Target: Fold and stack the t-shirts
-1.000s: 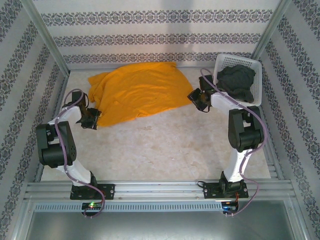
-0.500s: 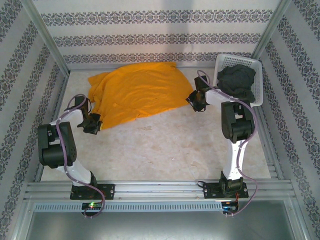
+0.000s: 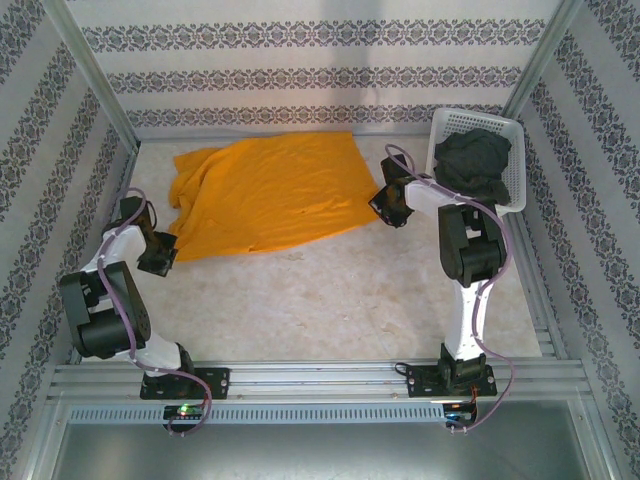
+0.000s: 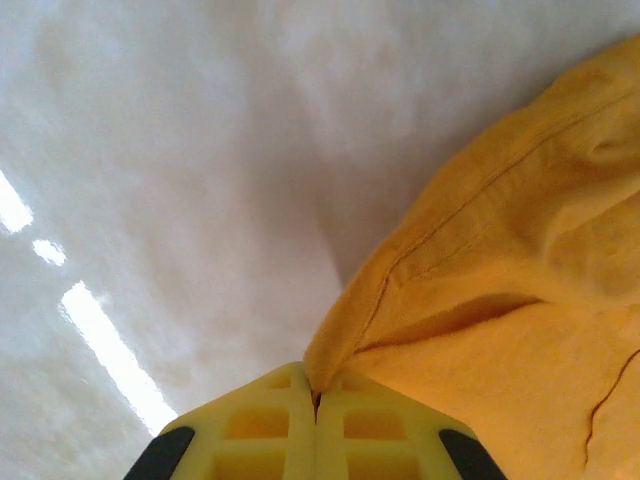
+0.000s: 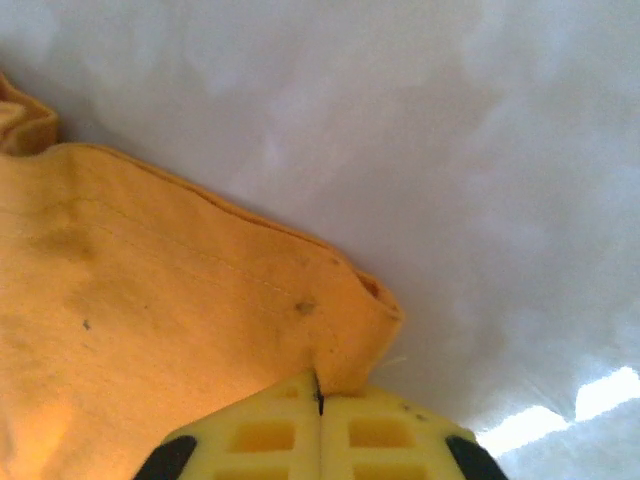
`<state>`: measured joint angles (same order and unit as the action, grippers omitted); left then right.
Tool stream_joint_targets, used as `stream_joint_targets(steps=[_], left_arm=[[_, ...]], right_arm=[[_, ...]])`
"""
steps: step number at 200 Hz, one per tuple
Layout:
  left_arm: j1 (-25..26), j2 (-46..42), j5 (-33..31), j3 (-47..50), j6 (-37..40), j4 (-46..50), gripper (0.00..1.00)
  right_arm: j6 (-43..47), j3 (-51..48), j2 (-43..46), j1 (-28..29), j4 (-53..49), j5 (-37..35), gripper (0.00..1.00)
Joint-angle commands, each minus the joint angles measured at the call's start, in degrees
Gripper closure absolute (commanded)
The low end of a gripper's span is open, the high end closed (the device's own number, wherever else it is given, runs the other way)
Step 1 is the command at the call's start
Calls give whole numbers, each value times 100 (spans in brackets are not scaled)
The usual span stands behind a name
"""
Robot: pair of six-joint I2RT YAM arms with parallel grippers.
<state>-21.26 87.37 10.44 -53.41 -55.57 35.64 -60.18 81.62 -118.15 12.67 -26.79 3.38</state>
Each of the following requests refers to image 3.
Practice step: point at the aluminium mounting rail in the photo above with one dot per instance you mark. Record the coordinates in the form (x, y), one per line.
(320, 377)

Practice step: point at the aluminium frame post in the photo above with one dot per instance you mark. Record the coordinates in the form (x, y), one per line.
(540, 55)
(85, 65)

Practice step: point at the right controller board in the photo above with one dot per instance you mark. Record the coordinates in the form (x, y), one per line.
(457, 412)

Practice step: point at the white plastic mesh basket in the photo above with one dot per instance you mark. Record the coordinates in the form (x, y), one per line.
(470, 119)

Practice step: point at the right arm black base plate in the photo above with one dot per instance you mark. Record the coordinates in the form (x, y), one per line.
(420, 382)

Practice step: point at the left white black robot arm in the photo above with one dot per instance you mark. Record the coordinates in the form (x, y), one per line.
(105, 320)

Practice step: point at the aluminium back rail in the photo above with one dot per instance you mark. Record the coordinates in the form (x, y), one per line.
(280, 136)

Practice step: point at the sheet metal shelf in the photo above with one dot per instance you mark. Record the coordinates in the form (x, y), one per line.
(320, 450)

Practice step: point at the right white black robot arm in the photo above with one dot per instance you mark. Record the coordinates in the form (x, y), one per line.
(467, 320)

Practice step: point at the left controller board green light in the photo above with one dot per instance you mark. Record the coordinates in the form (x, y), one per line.
(185, 411)

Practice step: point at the dark grey t-shirt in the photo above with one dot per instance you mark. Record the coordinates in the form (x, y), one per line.
(470, 160)

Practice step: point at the orange t-shirt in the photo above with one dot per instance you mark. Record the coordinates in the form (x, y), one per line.
(280, 195)

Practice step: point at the aluminium side rail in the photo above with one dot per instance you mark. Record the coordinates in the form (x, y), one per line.
(540, 300)
(112, 210)

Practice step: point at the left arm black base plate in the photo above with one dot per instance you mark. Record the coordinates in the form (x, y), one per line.
(220, 382)

